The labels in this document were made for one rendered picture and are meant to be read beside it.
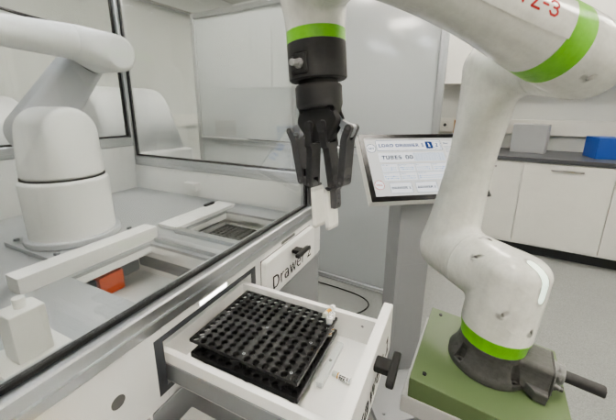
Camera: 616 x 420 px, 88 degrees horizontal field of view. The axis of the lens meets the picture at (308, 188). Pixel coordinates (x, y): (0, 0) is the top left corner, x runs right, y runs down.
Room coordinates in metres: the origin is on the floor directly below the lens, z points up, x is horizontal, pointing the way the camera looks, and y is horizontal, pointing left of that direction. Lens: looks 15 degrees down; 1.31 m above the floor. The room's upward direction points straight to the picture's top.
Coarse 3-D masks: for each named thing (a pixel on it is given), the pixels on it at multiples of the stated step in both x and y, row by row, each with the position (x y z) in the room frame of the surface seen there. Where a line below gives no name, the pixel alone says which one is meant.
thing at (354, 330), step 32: (256, 288) 0.67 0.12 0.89; (192, 320) 0.55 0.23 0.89; (320, 320) 0.60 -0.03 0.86; (352, 320) 0.57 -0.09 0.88; (352, 352) 0.53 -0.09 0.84; (192, 384) 0.43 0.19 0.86; (224, 384) 0.41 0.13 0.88; (256, 416) 0.38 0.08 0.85; (288, 416) 0.36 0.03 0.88; (320, 416) 0.35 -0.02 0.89
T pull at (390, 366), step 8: (400, 352) 0.45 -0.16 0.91; (376, 360) 0.43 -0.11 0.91; (384, 360) 0.43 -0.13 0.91; (392, 360) 0.43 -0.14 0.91; (400, 360) 0.44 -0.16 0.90; (376, 368) 0.42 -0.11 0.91; (384, 368) 0.41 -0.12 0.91; (392, 368) 0.41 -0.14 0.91; (392, 376) 0.40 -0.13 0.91; (392, 384) 0.38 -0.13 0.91
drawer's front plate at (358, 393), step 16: (384, 304) 0.55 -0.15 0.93; (384, 320) 0.51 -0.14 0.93; (384, 336) 0.49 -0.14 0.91; (368, 352) 0.43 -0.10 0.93; (384, 352) 0.51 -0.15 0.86; (368, 368) 0.40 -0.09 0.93; (352, 384) 0.37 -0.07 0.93; (368, 384) 0.40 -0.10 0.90; (352, 400) 0.34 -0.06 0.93; (368, 400) 0.41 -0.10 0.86; (352, 416) 0.32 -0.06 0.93
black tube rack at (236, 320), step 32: (224, 320) 0.54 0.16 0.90; (256, 320) 0.55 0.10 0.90; (288, 320) 0.55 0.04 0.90; (192, 352) 0.49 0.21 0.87; (224, 352) 0.46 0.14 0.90; (256, 352) 0.46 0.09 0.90; (288, 352) 0.50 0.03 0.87; (320, 352) 0.49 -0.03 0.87; (256, 384) 0.43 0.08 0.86; (288, 384) 0.42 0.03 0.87
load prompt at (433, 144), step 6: (378, 144) 1.33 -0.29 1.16; (384, 144) 1.34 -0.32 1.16; (390, 144) 1.34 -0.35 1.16; (396, 144) 1.35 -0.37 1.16; (402, 144) 1.35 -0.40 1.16; (408, 144) 1.36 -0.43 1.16; (414, 144) 1.36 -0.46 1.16; (420, 144) 1.37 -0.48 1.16; (426, 144) 1.37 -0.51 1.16; (432, 144) 1.38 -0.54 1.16; (438, 144) 1.38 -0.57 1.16; (378, 150) 1.31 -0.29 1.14; (384, 150) 1.32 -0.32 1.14
